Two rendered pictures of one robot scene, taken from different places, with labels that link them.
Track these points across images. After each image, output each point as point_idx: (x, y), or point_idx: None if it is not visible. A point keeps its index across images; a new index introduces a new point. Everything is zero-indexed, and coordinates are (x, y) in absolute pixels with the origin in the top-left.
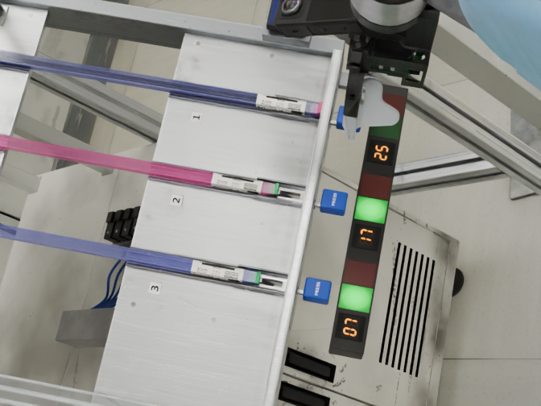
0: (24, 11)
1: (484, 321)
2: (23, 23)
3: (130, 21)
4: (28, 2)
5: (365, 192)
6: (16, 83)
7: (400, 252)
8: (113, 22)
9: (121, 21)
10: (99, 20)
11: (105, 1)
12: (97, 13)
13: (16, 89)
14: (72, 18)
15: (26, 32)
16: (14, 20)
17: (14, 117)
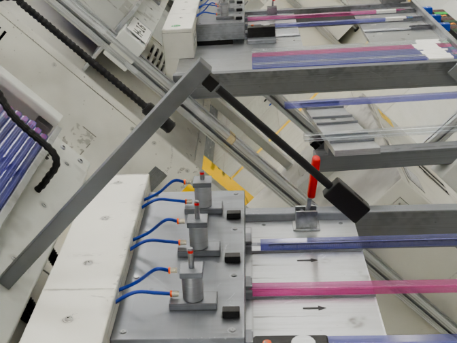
0: (333, 222)
1: None
2: (337, 227)
3: (430, 214)
4: (336, 213)
5: None
6: (356, 257)
7: None
8: (412, 221)
9: (421, 216)
10: (399, 221)
11: (402, 205)
12: (400, 210)
13: (358, 260)
14: (373, 226)
15: (343, 231)
16: (328, 226)
17: (368, 275)
